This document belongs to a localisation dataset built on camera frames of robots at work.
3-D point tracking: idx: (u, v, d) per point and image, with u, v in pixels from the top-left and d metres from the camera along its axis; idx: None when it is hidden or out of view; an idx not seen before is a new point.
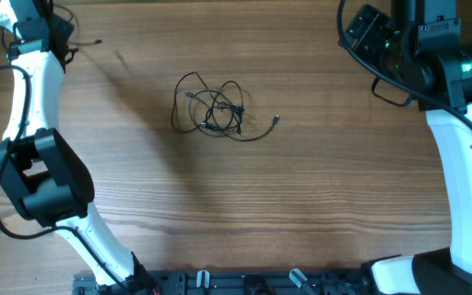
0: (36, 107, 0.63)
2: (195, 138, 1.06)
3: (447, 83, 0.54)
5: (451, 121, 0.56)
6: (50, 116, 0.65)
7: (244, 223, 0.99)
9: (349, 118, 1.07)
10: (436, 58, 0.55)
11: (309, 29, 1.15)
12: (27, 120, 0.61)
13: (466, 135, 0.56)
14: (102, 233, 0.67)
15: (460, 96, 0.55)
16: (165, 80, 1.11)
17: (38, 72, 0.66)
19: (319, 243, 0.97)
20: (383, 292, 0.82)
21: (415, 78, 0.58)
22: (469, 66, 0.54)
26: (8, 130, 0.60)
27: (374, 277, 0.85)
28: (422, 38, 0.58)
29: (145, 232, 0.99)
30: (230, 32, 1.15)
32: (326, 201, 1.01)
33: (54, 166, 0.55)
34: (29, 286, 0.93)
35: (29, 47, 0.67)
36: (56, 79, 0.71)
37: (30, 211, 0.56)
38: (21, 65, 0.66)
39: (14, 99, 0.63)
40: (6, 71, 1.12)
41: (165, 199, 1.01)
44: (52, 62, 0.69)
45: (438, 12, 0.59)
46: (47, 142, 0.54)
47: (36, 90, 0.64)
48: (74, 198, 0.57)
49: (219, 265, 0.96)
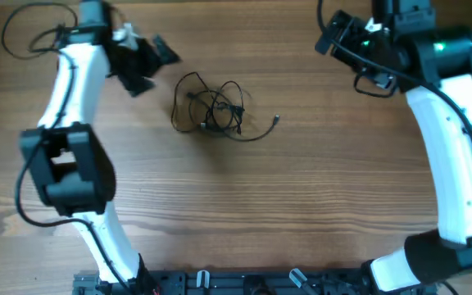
0: (75, 99, 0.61)
2: (196, 139, 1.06)
3: (420, 62, 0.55)
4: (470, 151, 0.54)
5: (428, 95, 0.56)
6: (87, 112, 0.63)
7: (244, 223, 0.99)
9: (349, 118, 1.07)
10: (410, 41, 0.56)
11: (309, 29, 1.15)
12: (65, 111, 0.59)
13: (441, 108, 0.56)
14: (115, 233, 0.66)
15: (434, 72, 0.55)
16: (165, 80, 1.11)
17: (85, 65, 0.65)
19: (319, 243, 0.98)
20: (383, 289, 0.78)
21: (392, 57, 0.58)
22: (440, 46, 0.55)
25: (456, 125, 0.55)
26: (44, 118, 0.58)
27: (372, 272, 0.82)
28: (398, 26, 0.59)
29: (145, 232, 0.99)
30: (231, 31, 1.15)
32: (326, 201, 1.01)
33: (83, 161, 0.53)
34: (29, 286, 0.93)
35: (78, 41, 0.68)
36: (101, 75, 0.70)
37: (52, 198, 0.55)
38: (70, 56, 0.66)
39: (58, 86, 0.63)
40: (7, 73, 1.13)
41: (165, 199, 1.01)
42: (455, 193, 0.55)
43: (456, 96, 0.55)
44: (98, 60, 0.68)
45: (413, 3, 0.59)
46: (81, 138, 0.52)
47: (78, 83, 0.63)
48: (96, 194, 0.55)
49: (219, 265, 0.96)
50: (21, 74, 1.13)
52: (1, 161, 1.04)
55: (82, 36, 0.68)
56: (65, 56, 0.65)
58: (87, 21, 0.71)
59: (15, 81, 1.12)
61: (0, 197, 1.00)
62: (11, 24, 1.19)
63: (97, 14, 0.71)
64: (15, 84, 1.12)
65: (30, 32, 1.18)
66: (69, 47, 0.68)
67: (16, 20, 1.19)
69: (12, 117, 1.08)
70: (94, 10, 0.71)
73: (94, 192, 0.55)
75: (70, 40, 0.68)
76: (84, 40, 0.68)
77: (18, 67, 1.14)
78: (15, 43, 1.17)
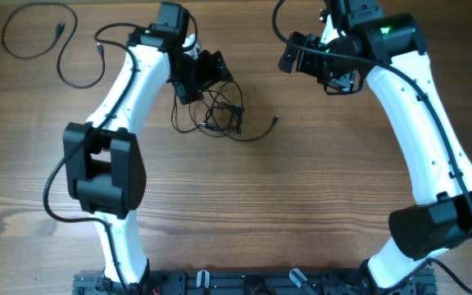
0: (129, 105, 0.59)
2: (195, 138, 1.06)
3: (371, 45, 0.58)
4: (427, 115, 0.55)
5: (382, 72, 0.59)
6: (136, 119, 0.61)
7: (244, 223, 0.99)
9: (349, 118, 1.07)
10: (361, 29, 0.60)
11: (309, 28, 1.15)
12: (115, 114, 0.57)
13: (395, 80, 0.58)
14: (131, 238, 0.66)
15: (385, 52, 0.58)
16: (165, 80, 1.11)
17: (147, 69, 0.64)
19: (319, 243, 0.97)
20: (383, 287, 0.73)
21: (347, 47, 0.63)
22: (387, 29, 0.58)
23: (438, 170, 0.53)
25: (410, 93, 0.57)
26: (94, 115, 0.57)
27: (371, 273, 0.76)
28: (351, 24, 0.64)
29: (145, 232, 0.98)
30: (230, 32, 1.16)
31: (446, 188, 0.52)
32: (326, 201, 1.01)
33: (119, 169, 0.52)
34: (29, 286, 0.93)
35: (150, 41, 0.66)
36: (159, 79, 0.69)
37: (79, 194, 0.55)
38: (136, 56, 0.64)
39: (115, 84, 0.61)
40: (9, 73, 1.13)
41: (165, 199, 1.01)
42: (419, 156, 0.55)
43: (407, 70, 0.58)
44: (162, 65, 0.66)
45: (362, 2, 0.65)
46: (123, 147, 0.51)
47: (137, 86, 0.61)
48: (122, 204, 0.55)
49: (219, 265, 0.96)
50: (22, 74, 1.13)
52: (1, 161, 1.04)
55: (153, 37, 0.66)
56: (132, 56, 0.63)
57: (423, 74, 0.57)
58: (161, 23, 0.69)
59: (16, 81, 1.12)
61: (0, 197, 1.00)
62: (12, 24, 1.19)
63: (174, 19, 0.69)
64: (15, 84, 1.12)
65: (30, 32, 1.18)
66: (137, 44, 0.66)
67: (16, 20, 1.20)
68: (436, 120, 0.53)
69: (12, 116, 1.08)
70: (175, 14, 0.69)
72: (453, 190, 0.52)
73: (121, 201, 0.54)
75: (139, 38, 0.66)
76: (154, 43, 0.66)
77: (19, 68, 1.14)
78: (15, 44, 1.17)
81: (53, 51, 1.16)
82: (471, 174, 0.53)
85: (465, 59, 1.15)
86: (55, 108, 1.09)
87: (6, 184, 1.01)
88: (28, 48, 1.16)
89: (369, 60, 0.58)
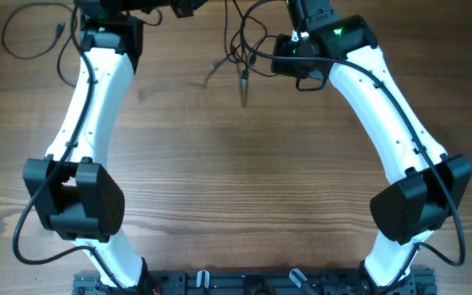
0: (89, 127, 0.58)
2: (196, 138, 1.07)
3: (327, 47, 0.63)
4: (385, 99, 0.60)
5: (340, 68, 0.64)
6: (101, 138, 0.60)
7: (244, 222, 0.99)
9: (348, 118, 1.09)
10: (316, 34, 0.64)
11: None
12: (76, 141, 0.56)
13: (352, 73, 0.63)
14: (120, 251, 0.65)
15: (340, 52, 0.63)
16: (165, 80, 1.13)
17: (106, 78, 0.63)
19: (319, 244, 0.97)
20: (383, 283, 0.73)
21: (308, 51, 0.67)
22: (339, 31, 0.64)
23: (403, 148, 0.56)
25: (369, 83, 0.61)
26: (53, 146, 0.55)
27: (369, 274, 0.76)
28: (310, 29, 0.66)
29: (145, 232, 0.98)
30: (230, 33, 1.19)
31: (411, 163, 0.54)
32: (326, 201, 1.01)
33: (88, 201, 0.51)
34: (29, 286, 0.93)
35: (105, 38, 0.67)
36: (121, 86, 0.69)
37: (54, 227, 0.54)
38: (92, 62, 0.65)
39: (74, 99, 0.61)
40: (10, 72, 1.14)
41: (165, 199, 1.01)
42: (384, 139, 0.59)
43: (361, 62, 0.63)
44: (123, 68, 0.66)
45: (318, 6, 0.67)
46: (88, 178, 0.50)
47: (97, 102, 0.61)
48: (100, 229, 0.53)
49: (219, 265, 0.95)
50: (22, 74, 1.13)
52: (1, 161, 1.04)
55: (107, 34, 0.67)
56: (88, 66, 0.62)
57: (377, 65, 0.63)
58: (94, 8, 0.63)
59: (15, 80, 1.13)
61: (0, 197, 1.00)
62: (11, 24, 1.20)
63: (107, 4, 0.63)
64: (15, 83, 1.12)
65: (31, 32, 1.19)
66: (91, 48, 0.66)
67: (17, 20, 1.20)
68: (393, 102, 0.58)
69: (12, 117, 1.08)
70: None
72: (419, 164, 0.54)
73: (98, 228, 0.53)
75: (93, 39, 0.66)
76: (111, 44, 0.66)
77: (18, 68, 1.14)
78: (15, 43, 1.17)
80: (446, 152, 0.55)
81: (53, 51, 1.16)
82: (434, 147, 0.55)
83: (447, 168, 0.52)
85: (461, 60, 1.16)
86: (56, 107, 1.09)
87: (6, 183, 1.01)
88: (29, 48, 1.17)
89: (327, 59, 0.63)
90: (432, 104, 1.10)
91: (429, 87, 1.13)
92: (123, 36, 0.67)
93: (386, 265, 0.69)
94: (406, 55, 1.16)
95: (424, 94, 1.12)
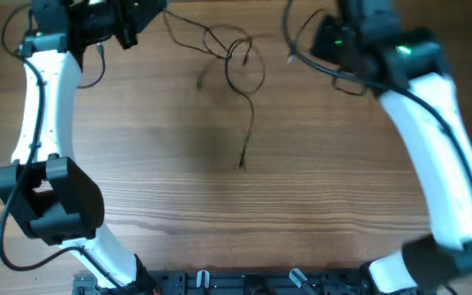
0: (49, 126, 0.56)
2: (196, 138, 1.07)
3: (390, 70, 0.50)
4: (451, 148, 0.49)
5: (400, 99, 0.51)
6: (65, 137, 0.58)
7: (244, 222, 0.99)
9: (348, 118, 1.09)
10: (375, 48, 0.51)
11: (308, 29, 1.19)
12: (38, 142, 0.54)
13: (414, 106, 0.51)
14: (109, 249, 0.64)
15: (407, 80, 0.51)
16: (165, 79, 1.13)
17: (55, 78, 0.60)
19: (319, 243, 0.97)
20: (383, 291, 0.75)
21: (360, 70, 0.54)
22: (406, 50, 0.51)
23: (467, 218, 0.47)
25: (433, 125, 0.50)
26: (17, 152, 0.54)
27: (370, 275, 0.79)
28: (365, 33, 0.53)
29: (145, 232, 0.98)
30: (230, 32, 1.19)
31: (469, 230, 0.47)
32: (326, 200, 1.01)
33: (65, 197, 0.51)
34: (29, 286, 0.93)
35: (46, 38, 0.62)
36: (74, 83, 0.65)
37: (37, 232, 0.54)
38: (37, 65, 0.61)
39: (27, 105, 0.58)
40: (9, 72, 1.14)
41: (165, 199, 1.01)
42: (443, 196, 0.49)
43: (425, 95, 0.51)
44: (71, 64, 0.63)
45: (376, 6, 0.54)
46: (60, 173, 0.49)
47: (49, 102, 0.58)
48: (83, 224, 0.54)
49: (219, 265, 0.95)
50: (21, 74, 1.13)
52: (1, 161, 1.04)
55: (48, 36, 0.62)
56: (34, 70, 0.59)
57: (444, 102, 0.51)
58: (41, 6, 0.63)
59: (15, 81, 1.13)
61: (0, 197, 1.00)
62: (11, 24, 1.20)
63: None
64: (15, 83, 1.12)
65: None
66: (34, 54, 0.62)
67: (16, 20, 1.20)
68: (462, 158, 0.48)
69: (12, 117, 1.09)
70: None
72: None
73: (82, 222, 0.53)
75: (34, 46, 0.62)
76: (52, 44, 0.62)
77: (17, 68, 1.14)
78: (15, 43, 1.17)
80: None
81: None
82: None
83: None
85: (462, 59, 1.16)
86: None
87: None
88: None
89: (387, 87, 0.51)
90: None
91: None
92: (64, 34, 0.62)
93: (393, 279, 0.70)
94: None
95: None
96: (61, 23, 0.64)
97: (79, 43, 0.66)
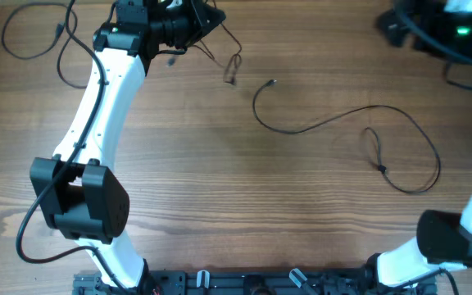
0: (100, 128, 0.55)
2: (197, 138, 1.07)
3: None
4: None
5: None
6: (110, 142, 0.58)
7: (243, 223, 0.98)
9: (349, 118, 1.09)
10: None
11: (309, 29, 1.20)
12: (84, 142, 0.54)
13: None
14: (120, 252, 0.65)
15: None
16: (165, 79, 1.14)
17: (117, 80, 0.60)
19: (319, 243, 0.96)
20: (383, 283, 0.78)
21: None
22: None
23: None
25: None
26: (61, 146, 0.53)
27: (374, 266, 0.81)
28: None
29: (145, 232, 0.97)
30: (230, 32, 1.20)
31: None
32: (326, 201, 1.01)
33: (94, 202, 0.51)
34: (29, 286, 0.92)
35: (120, 38, 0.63)
36: (133, 88, 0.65)
37: (58, 226, 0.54)
38: (104, 62, 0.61)
39: (83, 100, 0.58)
40: (9, 72, 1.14)
41: (166, 199, 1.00)
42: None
43: None
44: (137, 70, 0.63)
45: None
46: (94, 179, 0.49)
47: (106, 104, 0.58)
48: (103, 230, 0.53)
49: (219, 265, 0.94)
50: (22, 74, 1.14)
52: (1, 160, 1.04)
55: (123, 36, 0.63)
56: (99, 67, 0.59)
57: None
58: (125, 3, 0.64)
59: (15, 81, 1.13)
61: (0, 197, 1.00)
62: (12, 24, 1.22)
63: None
64: (15, 83, 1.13)
65: (30, 33, 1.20)
66: (103, 49, 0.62)
67: (17, 21, 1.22)
68: None
69: (12, 117, 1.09)
70: None
72: None
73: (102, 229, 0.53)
75: (106, 40, 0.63)
76: (124, 46, 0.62)
77: (18, 68, 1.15)
78: (15, 43, 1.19)
80: None
81: (53, 51, 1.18)
82: None
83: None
85: None
86: (55, 107, 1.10)
87: (6, 184, 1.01)
88: (28, 48, 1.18)
89: None
90: (431, 105, 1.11)
91: (429, 87, 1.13)
92: (138, 37, 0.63)
93: (401, 270, 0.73)
94: (406, 55, 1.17)
95: (423, 94, 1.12)
96: (140, 23, 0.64)
97: (151, 46, 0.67)
